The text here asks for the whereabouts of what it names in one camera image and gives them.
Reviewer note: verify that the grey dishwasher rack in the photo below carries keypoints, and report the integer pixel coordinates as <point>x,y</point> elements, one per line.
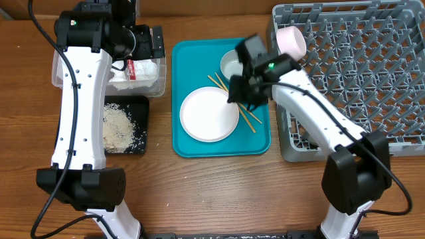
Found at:
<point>367,59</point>

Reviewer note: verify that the wooden chopstick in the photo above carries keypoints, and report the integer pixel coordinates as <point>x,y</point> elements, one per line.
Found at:
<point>239,105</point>
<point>243,107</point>

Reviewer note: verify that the black rail at table edge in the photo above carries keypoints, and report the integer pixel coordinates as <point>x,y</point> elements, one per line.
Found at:
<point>304,234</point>

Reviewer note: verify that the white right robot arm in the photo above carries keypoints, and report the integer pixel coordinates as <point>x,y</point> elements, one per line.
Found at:
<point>355,174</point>

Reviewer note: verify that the grey-green bowl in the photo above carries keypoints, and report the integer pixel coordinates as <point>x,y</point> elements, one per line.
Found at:
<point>230,65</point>

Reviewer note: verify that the clear plastic bin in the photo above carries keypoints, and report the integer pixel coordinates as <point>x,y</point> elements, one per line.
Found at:
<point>86,76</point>

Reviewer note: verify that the white round plate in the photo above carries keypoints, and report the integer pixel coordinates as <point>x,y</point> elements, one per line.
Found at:
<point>206,116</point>

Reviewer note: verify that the pile of rice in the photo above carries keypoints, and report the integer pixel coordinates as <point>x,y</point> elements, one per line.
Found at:
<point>121,133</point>

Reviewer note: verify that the white napkin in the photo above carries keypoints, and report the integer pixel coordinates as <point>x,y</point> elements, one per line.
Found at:
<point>146,73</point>

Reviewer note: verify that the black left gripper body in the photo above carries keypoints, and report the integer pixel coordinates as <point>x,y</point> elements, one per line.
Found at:
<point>143,49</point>

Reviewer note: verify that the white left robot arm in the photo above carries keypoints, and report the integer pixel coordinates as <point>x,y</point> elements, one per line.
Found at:
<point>87,41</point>

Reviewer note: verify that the red snack wrapper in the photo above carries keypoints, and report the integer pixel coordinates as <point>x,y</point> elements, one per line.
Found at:
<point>131,69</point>

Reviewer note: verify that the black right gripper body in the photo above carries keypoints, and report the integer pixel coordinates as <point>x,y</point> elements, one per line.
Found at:
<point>243,93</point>

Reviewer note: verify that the black tray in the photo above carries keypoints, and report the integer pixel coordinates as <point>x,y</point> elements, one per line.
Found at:
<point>139,109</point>

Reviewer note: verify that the teal plastic tray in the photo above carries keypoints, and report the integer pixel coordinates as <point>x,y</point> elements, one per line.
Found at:
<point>193,61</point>

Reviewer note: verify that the pink bowl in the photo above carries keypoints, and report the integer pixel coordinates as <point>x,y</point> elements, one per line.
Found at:
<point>291,41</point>

